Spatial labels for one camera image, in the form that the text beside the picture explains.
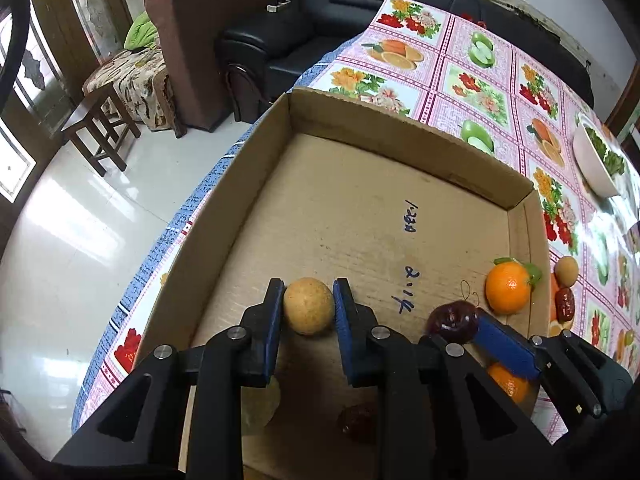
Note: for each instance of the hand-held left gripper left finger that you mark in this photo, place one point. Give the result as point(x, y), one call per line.
point(274, 332)

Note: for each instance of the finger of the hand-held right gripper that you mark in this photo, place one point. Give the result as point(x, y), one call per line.
point(505, 347)

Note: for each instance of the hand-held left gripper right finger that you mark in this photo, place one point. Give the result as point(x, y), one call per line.
point(346, 332)

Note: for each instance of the large tan round fruit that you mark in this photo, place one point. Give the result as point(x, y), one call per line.
point(308, 306)

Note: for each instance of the dark red apple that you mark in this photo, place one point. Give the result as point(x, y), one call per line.
point(452, 321)

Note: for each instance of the shallow cardboard box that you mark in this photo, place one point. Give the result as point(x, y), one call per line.
point(325, 210)

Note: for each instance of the plain orange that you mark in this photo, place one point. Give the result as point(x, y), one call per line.
point(510, 390)

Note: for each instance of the orange with green leaves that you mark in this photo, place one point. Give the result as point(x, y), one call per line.
point(507, 289)

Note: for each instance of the red jujube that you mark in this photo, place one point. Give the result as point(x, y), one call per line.
point(565, 305)

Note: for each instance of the green grape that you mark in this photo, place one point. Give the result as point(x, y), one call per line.
point(261, 407)

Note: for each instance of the dark red plum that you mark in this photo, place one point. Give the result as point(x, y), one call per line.
point(357, 422)

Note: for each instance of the small tan round fruit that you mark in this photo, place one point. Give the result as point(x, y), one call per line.
point(566, 269)

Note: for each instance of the white bowl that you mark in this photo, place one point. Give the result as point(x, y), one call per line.
point(592, 170)

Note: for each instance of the green leafy vegetables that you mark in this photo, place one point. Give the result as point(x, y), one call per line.
point(610, 155)

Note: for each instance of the pink fruit print tablecloth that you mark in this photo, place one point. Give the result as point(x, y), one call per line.
point(450, 85)

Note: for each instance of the wooden stool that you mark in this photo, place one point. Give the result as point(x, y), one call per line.
point(92, 115)

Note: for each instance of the patterned chair blanket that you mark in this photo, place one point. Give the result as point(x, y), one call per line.
point(130, 80)

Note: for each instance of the black leather sofa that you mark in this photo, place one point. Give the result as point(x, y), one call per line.
point(310, 35)

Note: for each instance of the brown armchair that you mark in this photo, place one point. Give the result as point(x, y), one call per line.
point(200, 35)

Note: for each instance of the small white object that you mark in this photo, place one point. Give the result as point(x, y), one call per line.
point(278, 5)

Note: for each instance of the small red object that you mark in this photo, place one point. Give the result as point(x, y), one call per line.
point(475, 21)

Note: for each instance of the green cloth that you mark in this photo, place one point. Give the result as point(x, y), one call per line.
point(140, 32)

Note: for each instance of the wooden door with glass panes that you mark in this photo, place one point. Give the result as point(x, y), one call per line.
point(55, 15)

